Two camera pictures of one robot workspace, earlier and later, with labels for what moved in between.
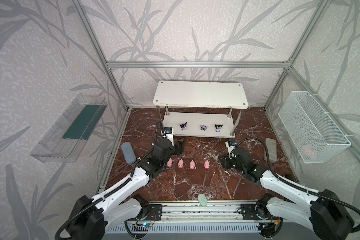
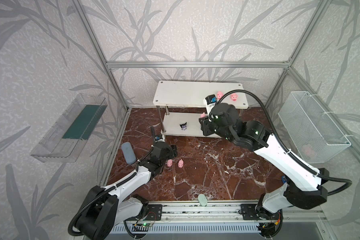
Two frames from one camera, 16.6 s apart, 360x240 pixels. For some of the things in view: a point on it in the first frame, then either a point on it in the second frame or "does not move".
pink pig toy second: [180, 163] does not move
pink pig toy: [206, 164] → [219, 95]
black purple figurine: [183, 126] does not move
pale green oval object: [202, 200] does not move
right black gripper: [225, 162] → [205, 126]
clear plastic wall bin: [63, 143] does not move
